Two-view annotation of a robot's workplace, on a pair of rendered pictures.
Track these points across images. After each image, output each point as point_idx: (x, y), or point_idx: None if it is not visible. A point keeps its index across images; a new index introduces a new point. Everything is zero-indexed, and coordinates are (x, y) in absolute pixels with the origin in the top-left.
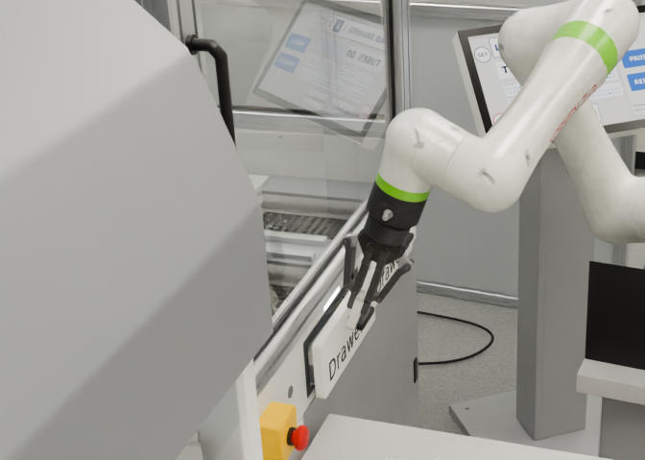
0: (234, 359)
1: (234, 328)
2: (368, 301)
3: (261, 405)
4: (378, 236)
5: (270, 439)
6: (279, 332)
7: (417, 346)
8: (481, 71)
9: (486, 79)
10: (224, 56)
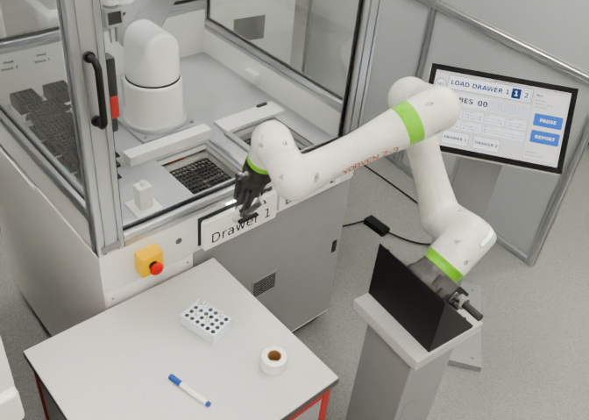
0: None
1: None
2: (240, 211)
3: (145, 244)
4: (244, 182)
5: (138, 262)
6: (174, 210)
7: (339, 233)
8: None
9: None
10: (97, 70)
